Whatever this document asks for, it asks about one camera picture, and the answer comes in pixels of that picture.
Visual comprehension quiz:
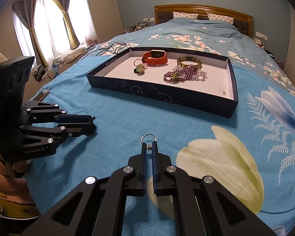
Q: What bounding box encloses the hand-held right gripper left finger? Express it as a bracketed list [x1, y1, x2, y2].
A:
[22, 141, 148, 236]

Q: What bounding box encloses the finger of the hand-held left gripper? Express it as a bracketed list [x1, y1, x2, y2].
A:
[20, 100, 96, 124]
[18, 122, 97, 141]

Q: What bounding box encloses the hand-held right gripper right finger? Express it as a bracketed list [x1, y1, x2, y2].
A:
[151, 141, 277, 236]

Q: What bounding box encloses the silver ring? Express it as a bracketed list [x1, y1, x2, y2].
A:
[141, 133, 158, 151]

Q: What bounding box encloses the dark blue shallow box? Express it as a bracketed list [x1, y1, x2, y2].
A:
[86, 47, 238, 119]

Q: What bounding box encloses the purple crystal bead bracelet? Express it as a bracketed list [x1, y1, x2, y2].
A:
[172, 63, 208, 79]

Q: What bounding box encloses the person's left hand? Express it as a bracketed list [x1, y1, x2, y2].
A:
[12, 159, 32, 174]

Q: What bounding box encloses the blue flower print blanket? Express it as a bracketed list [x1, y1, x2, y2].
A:
[23, 52, 295, 236]

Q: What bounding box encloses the phone with brown case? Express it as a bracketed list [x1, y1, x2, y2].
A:
[33, 88, 50, 102]

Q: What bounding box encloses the folded floral bedding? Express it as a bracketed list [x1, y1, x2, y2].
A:
[53, 47, 87, 65]

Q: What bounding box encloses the grey and gold curtain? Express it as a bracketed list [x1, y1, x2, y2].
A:
[12, 0, 43, 57]
[48, 0, 81, 50]

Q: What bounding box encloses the white sheer curtain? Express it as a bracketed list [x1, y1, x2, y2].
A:
[13, 0, 75, 57]

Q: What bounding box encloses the person's pink knit garment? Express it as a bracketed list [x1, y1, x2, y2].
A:
[0, 174, 36, 205]

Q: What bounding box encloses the orange smartwatch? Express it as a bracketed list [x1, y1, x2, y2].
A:
[141, 50, 168, 66]

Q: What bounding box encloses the tortoiseshell bangle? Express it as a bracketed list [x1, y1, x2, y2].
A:
[176, 56, 202, 70]

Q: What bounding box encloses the yellow printed cloth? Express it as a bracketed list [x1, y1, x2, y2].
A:
[0, 189, 41, 219]

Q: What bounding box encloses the row of cosmetics bottles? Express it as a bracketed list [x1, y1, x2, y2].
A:
[124, 22, 150, 32]

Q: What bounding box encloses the floral blue duvet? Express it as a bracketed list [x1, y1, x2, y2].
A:
[88, 18, 295, 104]

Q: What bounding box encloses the white dotted pillow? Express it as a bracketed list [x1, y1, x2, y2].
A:
[173, 12, 199, 19]
[208, 13, 234, 25]

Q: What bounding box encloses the wooden headboard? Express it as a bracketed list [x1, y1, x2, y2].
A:
[154, 4, 254, 38]

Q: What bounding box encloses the black cable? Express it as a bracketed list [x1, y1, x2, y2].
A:
[77, 42, 127, 62]

